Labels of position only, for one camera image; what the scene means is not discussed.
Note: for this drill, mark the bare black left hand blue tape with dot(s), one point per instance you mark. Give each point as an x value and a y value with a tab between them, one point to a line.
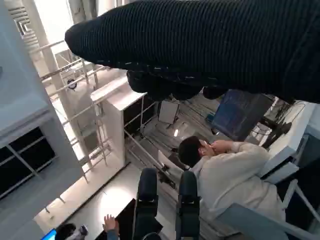
147	190

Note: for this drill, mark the black knitted gloved right hand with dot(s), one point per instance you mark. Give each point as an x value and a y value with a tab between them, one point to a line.
200	45

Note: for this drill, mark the metal bar with black clamp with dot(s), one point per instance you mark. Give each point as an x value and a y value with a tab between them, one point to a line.
165	172

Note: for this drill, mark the black flat panel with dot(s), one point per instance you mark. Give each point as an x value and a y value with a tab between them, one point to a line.
125	220

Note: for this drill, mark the white open shelf cabinet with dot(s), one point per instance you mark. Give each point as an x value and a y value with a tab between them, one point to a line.
112	130

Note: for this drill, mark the white panel on stand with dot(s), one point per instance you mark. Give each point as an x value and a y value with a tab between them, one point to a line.
168	112

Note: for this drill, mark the dark computer monitor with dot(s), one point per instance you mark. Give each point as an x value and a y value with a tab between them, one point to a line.
237	115

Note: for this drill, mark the seated person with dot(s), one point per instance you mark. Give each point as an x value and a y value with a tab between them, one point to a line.
232	180

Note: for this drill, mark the person at laptop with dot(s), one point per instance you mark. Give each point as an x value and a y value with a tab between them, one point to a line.
65	231

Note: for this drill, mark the grey office chair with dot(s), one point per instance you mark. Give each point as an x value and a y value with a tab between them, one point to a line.
250	217

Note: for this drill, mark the laptop with blue screen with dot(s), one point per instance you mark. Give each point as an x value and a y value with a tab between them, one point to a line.
50	235

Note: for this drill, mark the white desk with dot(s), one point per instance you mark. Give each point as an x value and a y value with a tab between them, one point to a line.
297	130

